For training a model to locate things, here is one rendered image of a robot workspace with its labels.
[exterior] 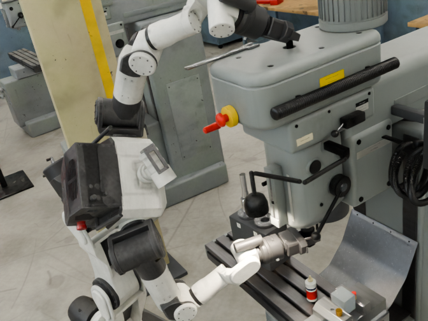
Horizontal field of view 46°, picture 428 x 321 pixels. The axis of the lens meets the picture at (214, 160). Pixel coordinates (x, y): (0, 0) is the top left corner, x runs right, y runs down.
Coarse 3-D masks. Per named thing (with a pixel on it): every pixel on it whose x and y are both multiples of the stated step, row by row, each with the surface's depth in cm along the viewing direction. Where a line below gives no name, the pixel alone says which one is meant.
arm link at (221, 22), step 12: (216, 0) 125; (228, 0) 121; (240, 0) 123; (252, 0) 125; (216, 12) 124; (228, 12) 124; (240, 12) 127; (252, 12) 126; (216, 24) 123; (228, 24) 123; (240, 24) 128; (252, 24) 128; (216, 36) 128
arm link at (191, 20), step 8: (192, 0) 129; (200, 0) 129; (184, 8) 130; (192, 8) 129; (200, 8) 131; (184, 16) 129; (192, 16) 131; (200, 16) 133; (184, 24) 129; (192, 24) 130; (200, 24) 133; (192, 32) 130
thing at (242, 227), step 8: (240, 208) 212; (232, 216) 211; (240, 216) 207; (264, 216) 204; (232, 224) 211; (240, 224) 207; (248, 224) 203; (256, 224) 200; (264, 224) 199; (272, 224) 199; (232, 232) 214; (240, 232) 209; (248, 232) 204; (256, 232) 200; (264, 232) 197; (272, 232) 197; (272, 264) 203; (280, 264) 206
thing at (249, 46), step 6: (240, 48) 146; (246, 48) 146; (252, 48) 146; (222, 54) 144; (228, 54) 143; (204, 60) 141; (210, 60) 141; (216, 60) 142; (186, 66) 139; (192, 66) 138; (198, 66) 139
